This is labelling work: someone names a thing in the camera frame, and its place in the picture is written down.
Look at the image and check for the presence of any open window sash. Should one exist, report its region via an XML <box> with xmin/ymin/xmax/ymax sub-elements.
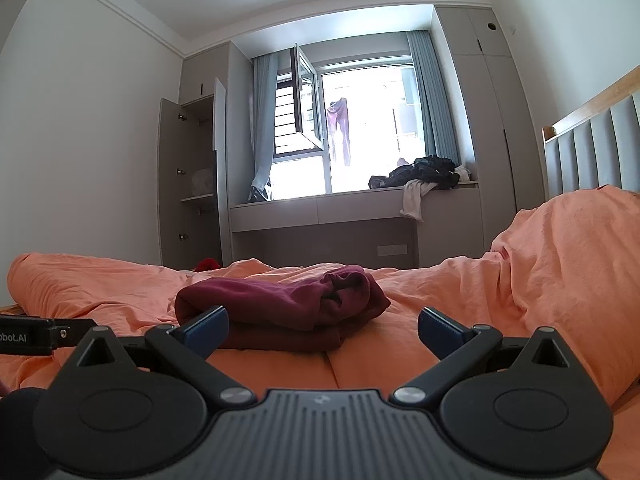
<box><xmin>274</xmin><ymin>42</ymin><xmax>326</xmax><ymax>156</ymax></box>

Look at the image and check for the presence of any open grey wardrobe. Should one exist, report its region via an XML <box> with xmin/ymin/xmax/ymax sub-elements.
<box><xmin>157</xmin><ymin>77</ymin><xmax>228</xmax><ymax>271</ymax></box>

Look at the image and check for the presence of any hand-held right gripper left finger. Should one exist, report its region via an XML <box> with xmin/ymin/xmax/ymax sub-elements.
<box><xmin>74</xmin><ymin>305</ymin><xmax>253</xmax><ymax>408</ymax></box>

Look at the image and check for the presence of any light blue sheer curtain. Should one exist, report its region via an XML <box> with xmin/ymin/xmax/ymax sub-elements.
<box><xmin>248</xmin><ymin>52</ymin><xmax>278</xmax><ymax>203</ymax></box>

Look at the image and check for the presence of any grey padded wooden headboard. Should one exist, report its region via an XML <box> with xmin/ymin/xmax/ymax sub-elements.
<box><xmin>541</xmin><ymin>62</ymin><xmax>640</xmax><ymax>201</ymax></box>

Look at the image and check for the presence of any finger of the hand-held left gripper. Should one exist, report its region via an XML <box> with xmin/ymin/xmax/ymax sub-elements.
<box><xmin>50</xmin><ymin>317</ymin><xmax>99</xmax><ymax>350</ymax></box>

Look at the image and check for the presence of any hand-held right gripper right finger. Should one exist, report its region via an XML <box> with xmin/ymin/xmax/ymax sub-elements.
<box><xmin>390</xmin><ymin>305</ymin><xmax>575</xmax><ymax>408</ymax></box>

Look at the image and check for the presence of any tall closed grey wardrobe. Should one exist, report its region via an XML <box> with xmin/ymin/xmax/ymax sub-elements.
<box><xmin>432</xmin><ymin>5</ymin><xmax>546</xmax><ymax>256</ymax></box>

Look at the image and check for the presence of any window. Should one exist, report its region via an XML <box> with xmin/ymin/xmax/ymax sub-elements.
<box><xmin>272</xmin><ymin>55</ymin><xmax>433</xmax><ymax>196</ymax></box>

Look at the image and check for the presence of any grey window seat cabinet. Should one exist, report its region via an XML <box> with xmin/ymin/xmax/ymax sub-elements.
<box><xmin>229</xmin><ymin>181</ymin><xmax>483</xmax><ymax>268</ymax></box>

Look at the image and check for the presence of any white garment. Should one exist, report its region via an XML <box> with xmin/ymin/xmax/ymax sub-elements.
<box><xmin>400</xmin><ymin>179</ymin><xmax>438</xmax><ymax>223</ymax></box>

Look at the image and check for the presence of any blue-grey thick curtain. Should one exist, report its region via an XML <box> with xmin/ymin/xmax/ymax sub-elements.
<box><xmin>406</xmin><ymin>30</ymin><xmax>461</xmax><ymax>163</ymax></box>

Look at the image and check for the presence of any hanging purple garment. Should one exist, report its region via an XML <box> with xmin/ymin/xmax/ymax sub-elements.
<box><xmin>326</xmin><ymin>97</ymin><xmax>353</xmax><ymax>167</ymax></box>

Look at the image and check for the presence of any dark red long-sleeve sweater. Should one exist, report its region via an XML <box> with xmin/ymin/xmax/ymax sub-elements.
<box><xmin>174</xmin><ymin>265</ymin><xmax>392</xmax><ymax>353</ymax></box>

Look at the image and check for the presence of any pile of dark clothes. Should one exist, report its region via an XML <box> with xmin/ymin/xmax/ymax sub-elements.
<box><xmin>368</xmin><ymin>155</ymin><xmax>461</xmax><ymax>191</ymax></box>

